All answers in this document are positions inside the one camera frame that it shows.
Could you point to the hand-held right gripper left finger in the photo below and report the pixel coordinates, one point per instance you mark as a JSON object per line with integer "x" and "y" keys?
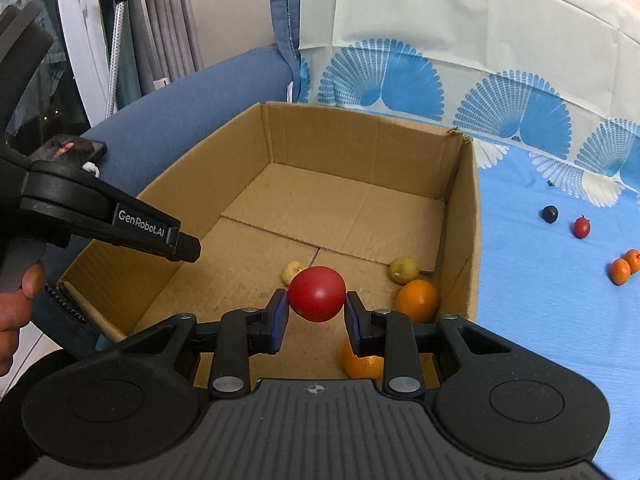
{"x": 280, "y": 326}

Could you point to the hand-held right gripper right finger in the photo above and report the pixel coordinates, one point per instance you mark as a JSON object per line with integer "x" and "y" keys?
{"x": 352, "y": 326}

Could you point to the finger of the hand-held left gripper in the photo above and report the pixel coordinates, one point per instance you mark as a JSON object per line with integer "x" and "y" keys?
{"x": 150, "y": 227}

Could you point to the small orange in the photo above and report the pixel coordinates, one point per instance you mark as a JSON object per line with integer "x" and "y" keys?
{"x": 620, "y": 272}
{"x": 362, "y": 366}
{"x": 634, "y": 260}

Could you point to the small red apple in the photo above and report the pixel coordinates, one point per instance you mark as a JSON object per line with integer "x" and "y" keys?
{"x": 315, "y": 292}
{"x": 581, "y": 228}

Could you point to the small yellow lemon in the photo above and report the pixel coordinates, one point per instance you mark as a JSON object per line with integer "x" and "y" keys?
{"x": 404, "y": 270}
{"x": 291, "y": 274}

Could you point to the large orange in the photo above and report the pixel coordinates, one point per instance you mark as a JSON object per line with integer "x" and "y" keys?
{"x": 417, "y": 300}

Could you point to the cardboard box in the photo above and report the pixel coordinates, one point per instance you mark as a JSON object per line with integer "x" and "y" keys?
{"x": 325, "y": 200}

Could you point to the person's left hand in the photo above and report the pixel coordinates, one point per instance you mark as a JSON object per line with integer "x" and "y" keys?
{"x": 15, "y": 320}

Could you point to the black smartphone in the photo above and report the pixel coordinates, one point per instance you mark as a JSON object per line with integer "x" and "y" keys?
{"x": 70, "y": 147}

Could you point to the blue white printed bedsheet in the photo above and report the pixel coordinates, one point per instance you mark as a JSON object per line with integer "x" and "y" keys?
{"x": 525, "y": 310}

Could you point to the grey curtain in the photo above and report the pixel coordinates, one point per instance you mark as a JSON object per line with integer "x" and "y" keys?
{"x": 160, "y": 20}

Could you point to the dark purple plum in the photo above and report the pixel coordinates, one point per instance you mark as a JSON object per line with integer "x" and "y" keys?
{"x": 549, "y": 214}

